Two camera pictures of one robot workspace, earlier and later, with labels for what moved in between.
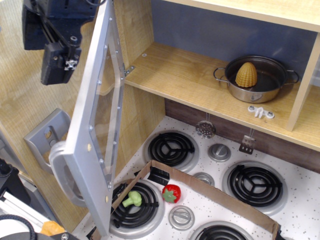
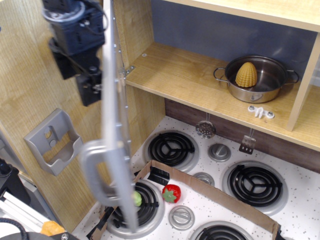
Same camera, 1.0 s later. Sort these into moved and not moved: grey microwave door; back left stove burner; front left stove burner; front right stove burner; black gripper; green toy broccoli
Moved: grey microwave door; black gripper
Not moved: green toy broccoli; back left stove burner; front left stove burner; front right stove burner
